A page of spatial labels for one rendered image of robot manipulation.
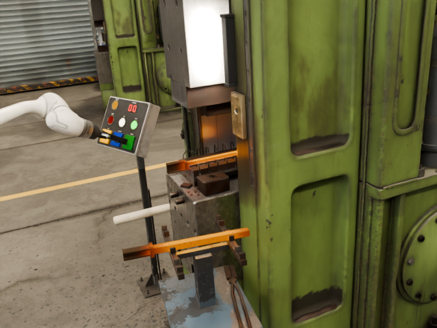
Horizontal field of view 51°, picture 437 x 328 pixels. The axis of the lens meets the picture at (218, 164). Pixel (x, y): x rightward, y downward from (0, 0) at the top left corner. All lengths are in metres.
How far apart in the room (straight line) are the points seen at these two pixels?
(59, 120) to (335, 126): 1.18
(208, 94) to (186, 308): 0.86
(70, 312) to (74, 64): 7.50
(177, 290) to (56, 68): 8.41
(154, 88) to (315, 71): 5.32
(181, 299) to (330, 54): 1.07
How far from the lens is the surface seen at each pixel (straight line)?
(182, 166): 2.07
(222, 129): 2.31
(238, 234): 1.65
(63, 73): 9.98
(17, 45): 9.88
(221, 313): 1.73
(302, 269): 2.07
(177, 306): 1.78
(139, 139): 2.39
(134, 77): 7.00
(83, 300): 3.04
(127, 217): 2.49
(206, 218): 1.96
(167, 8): 2.00
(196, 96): 1.93
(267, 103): 1.62
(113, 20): 6.88
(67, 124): 2.16
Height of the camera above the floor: 1.74
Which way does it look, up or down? 21 degrees down
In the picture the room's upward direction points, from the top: 4 degrees counter-clockwise
